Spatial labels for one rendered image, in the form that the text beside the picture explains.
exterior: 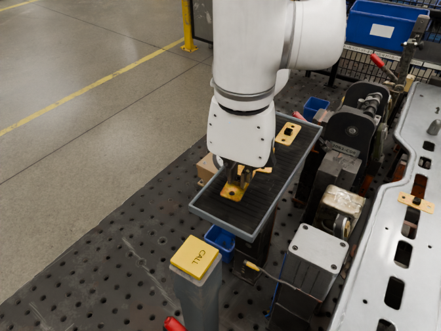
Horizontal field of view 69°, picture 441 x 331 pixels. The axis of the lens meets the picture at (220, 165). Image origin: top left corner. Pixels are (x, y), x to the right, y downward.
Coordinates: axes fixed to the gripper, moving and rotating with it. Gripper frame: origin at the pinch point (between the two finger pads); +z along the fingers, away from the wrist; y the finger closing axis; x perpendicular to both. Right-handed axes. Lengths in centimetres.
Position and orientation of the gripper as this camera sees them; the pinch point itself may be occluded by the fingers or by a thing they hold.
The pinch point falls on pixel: (239, 173)
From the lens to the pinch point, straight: 56.6
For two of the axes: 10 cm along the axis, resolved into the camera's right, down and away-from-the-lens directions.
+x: 4.2, -6.4, 6.5
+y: 9.1, 3.0, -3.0
